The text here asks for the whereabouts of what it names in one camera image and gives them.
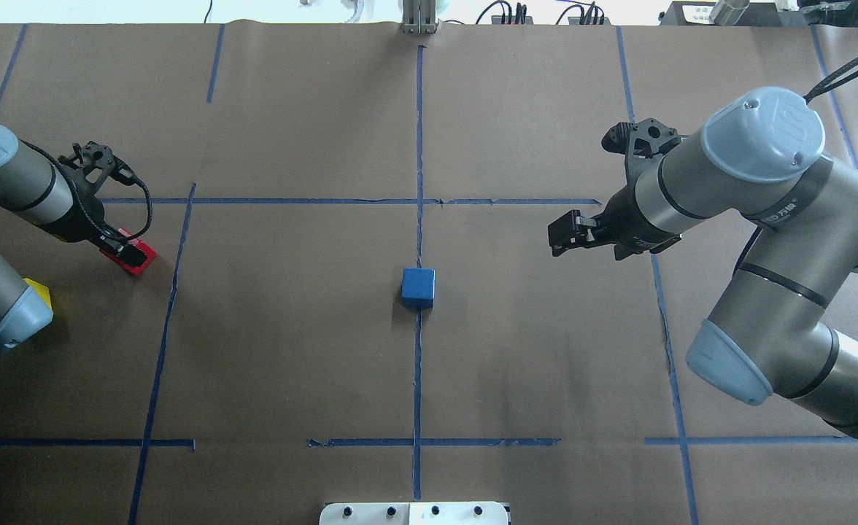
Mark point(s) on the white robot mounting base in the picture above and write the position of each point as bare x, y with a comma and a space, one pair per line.
452, 512

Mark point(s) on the black box on desk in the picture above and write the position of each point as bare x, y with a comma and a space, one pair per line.
759, 14

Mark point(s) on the black power strip far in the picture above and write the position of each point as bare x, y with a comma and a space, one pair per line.
589, 15

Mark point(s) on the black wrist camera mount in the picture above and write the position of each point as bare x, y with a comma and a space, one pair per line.
91, 165
642, 143

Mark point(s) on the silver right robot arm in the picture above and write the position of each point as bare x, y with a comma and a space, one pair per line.
763, 156

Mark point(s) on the small metal cup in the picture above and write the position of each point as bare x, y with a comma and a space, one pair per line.
728, 12

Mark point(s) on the red wooden block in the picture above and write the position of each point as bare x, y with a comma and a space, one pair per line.
133, 256

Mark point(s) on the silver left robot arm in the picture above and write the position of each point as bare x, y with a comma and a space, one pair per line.
59, 196

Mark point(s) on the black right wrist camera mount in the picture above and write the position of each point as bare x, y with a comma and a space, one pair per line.
642, 143

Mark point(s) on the blue wooden block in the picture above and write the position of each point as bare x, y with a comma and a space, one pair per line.
418, 289

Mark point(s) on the yellow wooden block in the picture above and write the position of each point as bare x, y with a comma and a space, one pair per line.
41, 290

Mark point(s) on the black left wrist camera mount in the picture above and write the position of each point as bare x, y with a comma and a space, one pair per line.
91, 165

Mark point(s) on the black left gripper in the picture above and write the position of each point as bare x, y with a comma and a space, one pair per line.
81, 227

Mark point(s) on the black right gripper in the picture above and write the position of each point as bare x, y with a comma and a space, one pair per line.
621, 218

